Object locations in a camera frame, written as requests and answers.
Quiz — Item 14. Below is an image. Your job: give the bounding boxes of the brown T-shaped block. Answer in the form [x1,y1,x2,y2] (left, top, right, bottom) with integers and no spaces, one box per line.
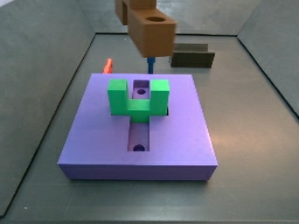
[115,0,176,58]

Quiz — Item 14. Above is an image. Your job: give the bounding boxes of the green U-shaped block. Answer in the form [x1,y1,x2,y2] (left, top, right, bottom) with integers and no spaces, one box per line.
[107,79,171,123]

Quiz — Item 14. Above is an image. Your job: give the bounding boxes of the purple base block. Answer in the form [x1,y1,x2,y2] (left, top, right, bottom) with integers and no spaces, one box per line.
[59,73,218,180]

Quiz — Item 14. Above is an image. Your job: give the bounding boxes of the blue hexagonal peg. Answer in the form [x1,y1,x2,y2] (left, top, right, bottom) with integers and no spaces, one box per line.
[147,57,155,74]

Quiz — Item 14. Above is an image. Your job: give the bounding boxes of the red hexagonal peg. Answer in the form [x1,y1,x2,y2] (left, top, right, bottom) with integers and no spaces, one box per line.
[103,58,112,74]

